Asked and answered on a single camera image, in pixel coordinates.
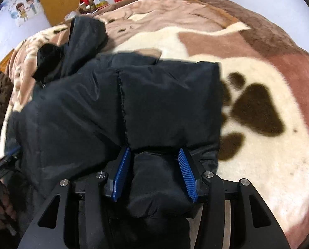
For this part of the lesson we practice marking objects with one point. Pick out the black puffer jacket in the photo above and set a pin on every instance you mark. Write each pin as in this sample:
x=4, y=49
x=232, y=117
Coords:
x=157, y=96

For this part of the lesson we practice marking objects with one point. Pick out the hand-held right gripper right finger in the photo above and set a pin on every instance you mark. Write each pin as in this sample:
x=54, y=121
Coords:
x=188, y=176

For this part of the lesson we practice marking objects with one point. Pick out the brown paw print blanket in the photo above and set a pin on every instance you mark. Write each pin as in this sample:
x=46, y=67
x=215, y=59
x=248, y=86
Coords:
x=222, y=44

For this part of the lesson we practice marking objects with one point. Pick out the wooden wardrobe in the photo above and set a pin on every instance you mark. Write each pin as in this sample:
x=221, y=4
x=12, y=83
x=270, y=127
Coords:
x=61, y=0

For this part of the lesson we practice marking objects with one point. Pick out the cartoon wall poster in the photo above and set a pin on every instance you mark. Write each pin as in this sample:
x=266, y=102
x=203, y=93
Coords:
x=22, y=9

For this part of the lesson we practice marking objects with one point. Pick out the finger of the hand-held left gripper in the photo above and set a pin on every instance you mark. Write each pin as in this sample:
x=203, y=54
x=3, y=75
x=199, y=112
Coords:
x=12, y=152

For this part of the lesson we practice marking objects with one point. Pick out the red santa hat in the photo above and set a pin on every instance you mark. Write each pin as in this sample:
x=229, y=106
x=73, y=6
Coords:
x=85, y=3

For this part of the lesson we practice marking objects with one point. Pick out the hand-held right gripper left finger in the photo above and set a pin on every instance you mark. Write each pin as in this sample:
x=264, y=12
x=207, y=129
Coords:
x=122, y=173

